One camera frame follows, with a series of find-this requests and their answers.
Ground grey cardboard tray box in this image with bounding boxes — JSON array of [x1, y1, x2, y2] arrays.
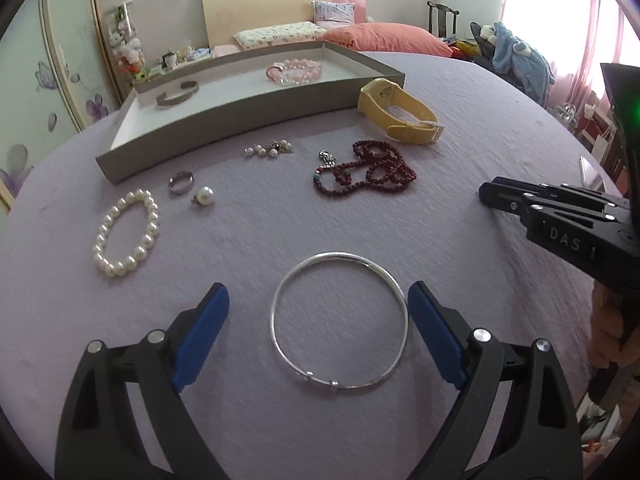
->
[[96, 41, 407, 187]]

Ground floral sliding wardrobe doors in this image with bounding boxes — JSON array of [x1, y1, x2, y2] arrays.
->
[[0, 0, 126, 211]]

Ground silver ring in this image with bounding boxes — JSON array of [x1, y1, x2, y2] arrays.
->
[[167, 170, 195, 196]]

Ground white smartphone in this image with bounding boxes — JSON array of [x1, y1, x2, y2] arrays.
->
[[579, 155, 602, 182]]

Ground dark grey garment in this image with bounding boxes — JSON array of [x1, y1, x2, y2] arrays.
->
[[470, 22, 501, 72]]

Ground pink bead bracelet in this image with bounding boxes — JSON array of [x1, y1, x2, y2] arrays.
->
[[265, 58, 325, 86]]

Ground clear tube of plush toys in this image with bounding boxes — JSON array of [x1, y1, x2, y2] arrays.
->
[[102, 2, 148, 83]]

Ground pink curtain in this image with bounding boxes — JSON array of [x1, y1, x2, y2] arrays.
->
[[550, 0, 621, 111]]

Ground silver cuff bracelet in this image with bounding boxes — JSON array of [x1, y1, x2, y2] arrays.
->
[[156, 80, 201, 108]]

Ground yellow wrist watch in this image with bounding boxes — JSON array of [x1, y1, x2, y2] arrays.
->
[[357, 78, 446, 146]]

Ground small white printed pillow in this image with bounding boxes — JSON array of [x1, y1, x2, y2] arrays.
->
[[311, 0, 357, 28]]

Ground white pearl bracelet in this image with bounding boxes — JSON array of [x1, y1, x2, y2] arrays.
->
[[92, 189, 160, 278]]

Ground light blue plush garment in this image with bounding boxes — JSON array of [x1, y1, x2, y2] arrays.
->
[[482, 21, 556, 106]]

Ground thin silver bangle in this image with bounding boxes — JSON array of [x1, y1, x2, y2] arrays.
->
[[269, 252, 410, 392]]

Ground pearl cluster earrings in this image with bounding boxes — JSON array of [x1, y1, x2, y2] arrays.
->
[[244, 139, 296, 160]]

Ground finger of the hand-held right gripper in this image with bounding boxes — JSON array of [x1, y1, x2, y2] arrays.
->
[[492, 176, 632, 222], [477, 182, 622, 267]]

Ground patterned flat pillow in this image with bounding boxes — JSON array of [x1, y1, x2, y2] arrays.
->
[[234, 21, 328, 52]]

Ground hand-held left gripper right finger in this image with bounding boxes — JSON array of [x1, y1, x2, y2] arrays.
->
[[407, 281, 585, 480]]

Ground dark red bead necklace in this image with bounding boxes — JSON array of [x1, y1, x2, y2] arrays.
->
[[312, 139, 418, 200]]

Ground dark wooden chair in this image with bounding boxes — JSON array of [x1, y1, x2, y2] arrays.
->
[[426, 1, 460, 38]]

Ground person's right hand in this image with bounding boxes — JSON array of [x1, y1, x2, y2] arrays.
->
[[590, 285, 626, 368]]

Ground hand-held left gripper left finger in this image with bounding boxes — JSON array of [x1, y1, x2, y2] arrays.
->
[[55, 282, 231, 480]]

